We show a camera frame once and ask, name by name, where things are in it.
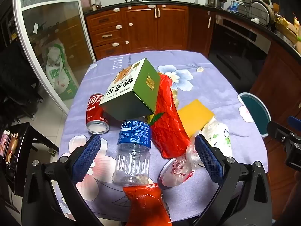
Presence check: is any purple floral tablecloth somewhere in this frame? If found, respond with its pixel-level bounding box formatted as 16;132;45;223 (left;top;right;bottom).
59;50;268;219

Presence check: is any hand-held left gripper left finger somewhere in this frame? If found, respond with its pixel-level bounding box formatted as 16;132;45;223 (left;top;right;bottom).
22;135;104;226

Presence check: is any wooden cabinet door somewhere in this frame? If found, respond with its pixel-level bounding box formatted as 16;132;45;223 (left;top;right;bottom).
249;40;301;146

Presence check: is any teal trash bin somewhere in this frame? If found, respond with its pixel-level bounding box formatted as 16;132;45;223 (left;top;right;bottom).
238;92;271;138

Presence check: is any red soda can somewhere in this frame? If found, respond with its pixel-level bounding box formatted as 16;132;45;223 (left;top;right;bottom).
86;94;110;134

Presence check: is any black built-in oven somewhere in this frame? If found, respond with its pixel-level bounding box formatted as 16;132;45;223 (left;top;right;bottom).
208;16;272;95

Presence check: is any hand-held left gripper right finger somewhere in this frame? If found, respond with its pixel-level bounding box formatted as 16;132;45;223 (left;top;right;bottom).
192;134;273;226

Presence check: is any white plastic bag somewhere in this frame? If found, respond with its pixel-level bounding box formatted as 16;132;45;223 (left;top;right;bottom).
159;144;205;187

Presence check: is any small red snack packet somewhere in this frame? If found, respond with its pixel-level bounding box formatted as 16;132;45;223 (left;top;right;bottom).
123;183;173;226

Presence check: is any green cardboard box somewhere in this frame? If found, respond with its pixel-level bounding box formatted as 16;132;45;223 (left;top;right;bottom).
99;58;161;120

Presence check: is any wooden cabinet with drawers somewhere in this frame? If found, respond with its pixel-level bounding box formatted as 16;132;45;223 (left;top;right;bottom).
85;3;217;60

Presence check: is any clear plastic bottle blue label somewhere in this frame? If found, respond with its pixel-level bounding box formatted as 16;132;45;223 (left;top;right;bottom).
112;119;152;185

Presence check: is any large red snack bag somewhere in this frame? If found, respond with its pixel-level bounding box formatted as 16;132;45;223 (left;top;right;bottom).
150;74;191;159

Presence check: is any yellow sponge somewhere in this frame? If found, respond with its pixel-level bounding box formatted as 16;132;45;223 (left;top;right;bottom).
177;99;215;139

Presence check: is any pale fruit peel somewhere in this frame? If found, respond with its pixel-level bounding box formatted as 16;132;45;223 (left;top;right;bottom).
170;88;180;106

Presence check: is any dish rack with plates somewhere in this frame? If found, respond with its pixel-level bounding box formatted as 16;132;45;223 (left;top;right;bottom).
230;0;276;27

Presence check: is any black office chair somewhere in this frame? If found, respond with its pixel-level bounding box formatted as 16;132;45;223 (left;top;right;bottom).
0;44;44;123

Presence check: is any glass sliding door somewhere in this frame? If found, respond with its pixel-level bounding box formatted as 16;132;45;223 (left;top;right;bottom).
13;0;97;116

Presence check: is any steel pressure cooker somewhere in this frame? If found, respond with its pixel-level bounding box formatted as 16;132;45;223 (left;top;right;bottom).
204;0;226;9

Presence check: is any white tissue packet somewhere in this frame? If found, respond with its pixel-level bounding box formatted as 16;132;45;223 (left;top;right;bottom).
201;118;232;158

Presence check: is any white green sack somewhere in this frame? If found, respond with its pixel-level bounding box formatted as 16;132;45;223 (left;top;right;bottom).
46;42;79;100

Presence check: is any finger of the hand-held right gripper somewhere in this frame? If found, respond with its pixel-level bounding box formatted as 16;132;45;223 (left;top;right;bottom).
267;121;296;144
289;116;301;129

